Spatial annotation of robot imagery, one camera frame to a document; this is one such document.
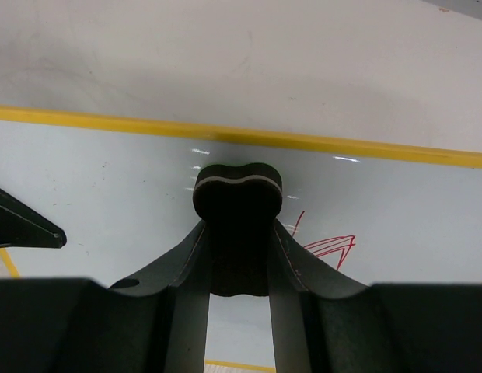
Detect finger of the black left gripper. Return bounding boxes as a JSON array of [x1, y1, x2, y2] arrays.
[[0, 188, 67, 249]]

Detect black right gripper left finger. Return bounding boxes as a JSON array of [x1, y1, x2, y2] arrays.
[[0, 223, 211, 372]]

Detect black whiteboard eraser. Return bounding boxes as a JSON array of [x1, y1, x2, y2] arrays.
[[193, 162, 283, 297]]

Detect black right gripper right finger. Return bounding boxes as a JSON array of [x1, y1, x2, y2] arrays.
[[267, 222, 482, 372]]

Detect yellow framed whiteboard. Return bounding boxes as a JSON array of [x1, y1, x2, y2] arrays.
[[0, 107, 482, 372]]

